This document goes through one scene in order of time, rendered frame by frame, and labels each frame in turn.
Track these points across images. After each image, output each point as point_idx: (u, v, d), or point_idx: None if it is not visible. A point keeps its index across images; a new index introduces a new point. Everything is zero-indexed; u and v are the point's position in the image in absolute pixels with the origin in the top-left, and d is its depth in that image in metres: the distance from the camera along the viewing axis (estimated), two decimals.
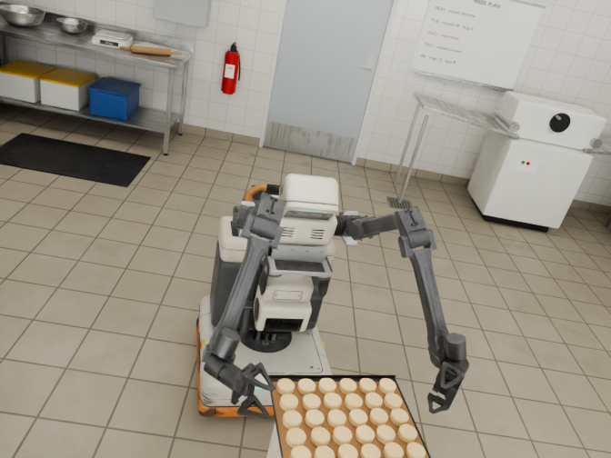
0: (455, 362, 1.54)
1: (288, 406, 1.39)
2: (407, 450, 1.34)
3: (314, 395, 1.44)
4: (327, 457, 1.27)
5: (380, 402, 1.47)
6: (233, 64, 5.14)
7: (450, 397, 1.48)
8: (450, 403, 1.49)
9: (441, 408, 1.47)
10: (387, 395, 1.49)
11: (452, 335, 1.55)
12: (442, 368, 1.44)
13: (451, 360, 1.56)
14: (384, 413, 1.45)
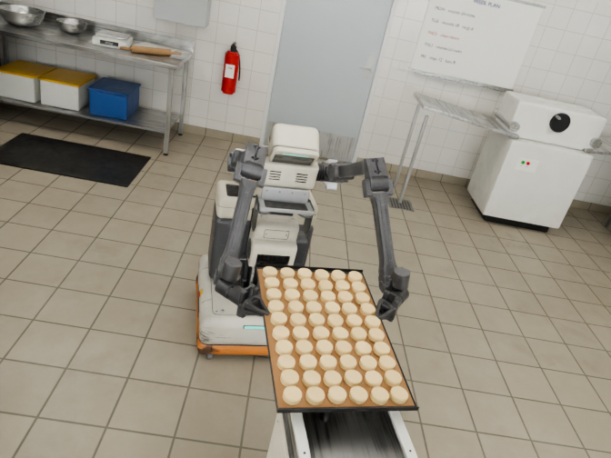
0: (398, 291, 1.82)
1: (271, 285, 1.71)
2: (365, 320, 1.67)
3: (293, 279, 1.76)
4: (300, 320, 1.60)
5: (347, 286, 1.79)
6: (233, 64, 5.14)
7: (394, 308, 1.75)
8: (394, 313, 1.76)
9: (385, 316, 1.73)
10: (354, 283, 1.81)
11: (400, 269, 1.82)
12: (378, 303, 1.75)
13: (395, 289, 1.84)
14: (350, 295, 1.77)
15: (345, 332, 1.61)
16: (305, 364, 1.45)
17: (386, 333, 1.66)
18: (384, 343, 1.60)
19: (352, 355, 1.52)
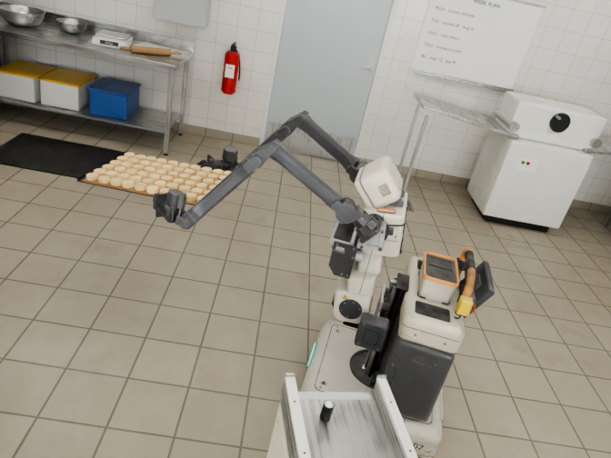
0: None
1: (214, 169, 2.44)
2: (155, 185, 2.20)
3: (215, 176, 2.36)
4: (175, 168, 2.40)
5: (192, 190, 2.20)
6: (233, 64, 5.14)
7: None
8: (154, 204, 2.10)
9: None
10: (195, 194, 2.17)
11: (180, 193, 2.00)
12: None
13: None
14: (185, 192, 2.21)
15: (154, 179, 2.28)
16: (142, 160, 2.44)
17: (139, 193, 2.16)
18: (130, 185, 2.19)
19: (133, 172, 2.30)
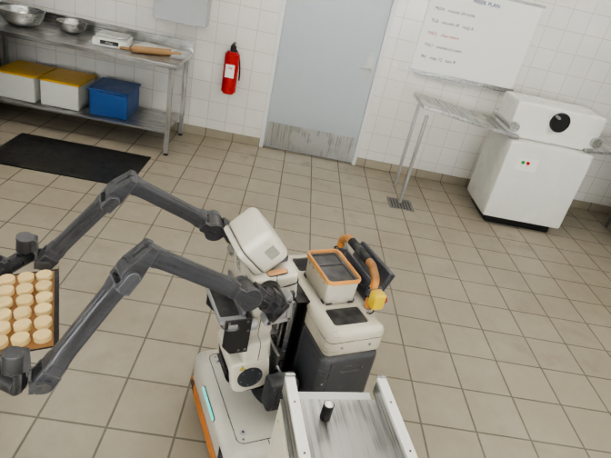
0: None
1: (18, 275, 1.75)
2: None
3: (29, 287, 1.70)
4: None
5: (16, 327, 1.54)
6: (233, 64, 5.14)
7: None
8: None
9: None
10: (25, 332, 1.52)
11: (21, 351, 1.37)
12: None
13: None
14: (5, 333, 1.53)
15: None
16: None
17: None
18: None
19: None
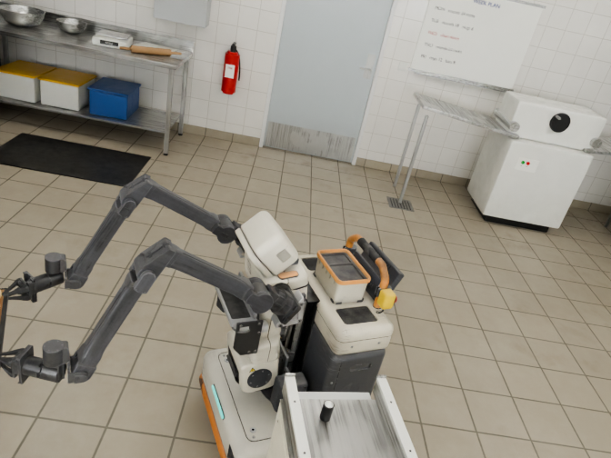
0: None
1: None
2: None
3: None
4: None
5: None
6: (233, 64, 5.14)
7: None
8: None
9: (10, 353, 1.53)
10: None
11: (60, 344, 1.48)
12: (7, 373, 1.51)
13: None
14: None
15: None
16: None
17: None
18: None
19: None
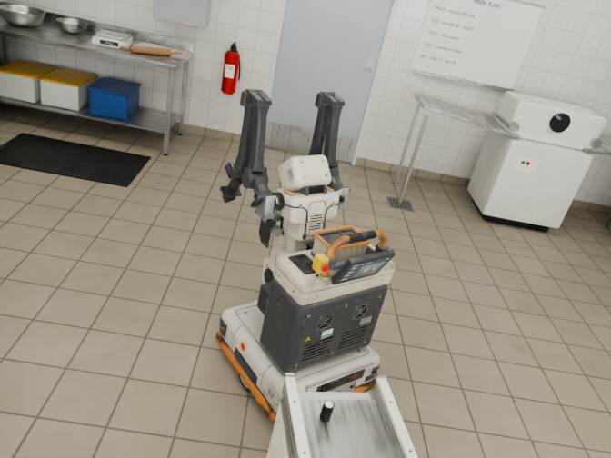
0: None
1: None
2: None
3: None
4: None
5: None
6: (233, 64, 5.14)
7: None
8: None
9: None
10: None
11: None
12: (233, 200, 2.67)
13: None
14: None
15: None
16: None
17: None
18: None
19: None
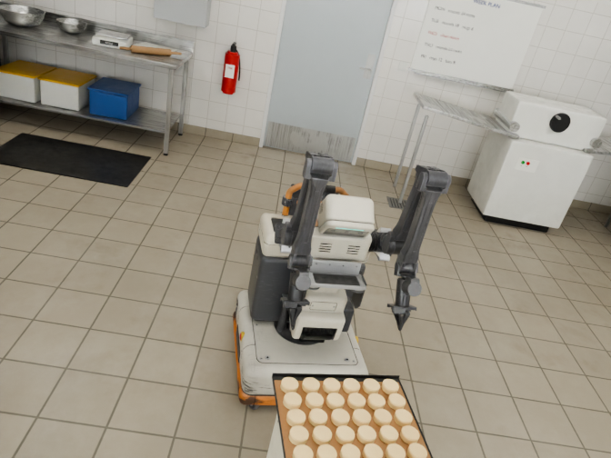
0: None
1: None
2: None
3: None
4: None
5: None
6: (233, 64, 5.14)
7: (399, 313, 2.01)
8: (405, 313, 2.01)
9: (402, 322, 2.02)
10: None
11: (415, 284, 1.94)
12: (394, 315, 2.06)
13: (402, 288, 2.01)
14: None
15: None
16: None
17: None
18: None
19: None
